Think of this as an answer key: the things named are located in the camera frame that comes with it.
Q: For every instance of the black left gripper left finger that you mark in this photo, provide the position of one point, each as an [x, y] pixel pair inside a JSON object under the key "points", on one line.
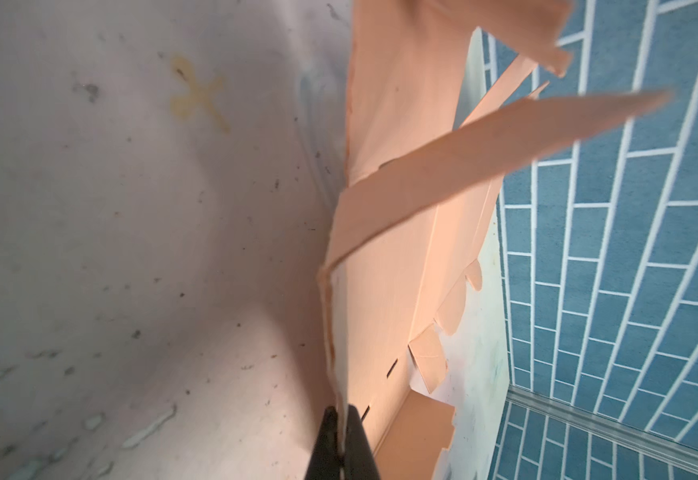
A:
{"points": [[325, 461]]}

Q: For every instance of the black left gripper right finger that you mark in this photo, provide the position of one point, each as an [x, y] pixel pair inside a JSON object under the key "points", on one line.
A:
{"points": [[358, 460]]}

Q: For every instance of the pink paper box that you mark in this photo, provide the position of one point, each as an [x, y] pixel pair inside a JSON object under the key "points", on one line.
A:
{"points": [[432, 128]]}

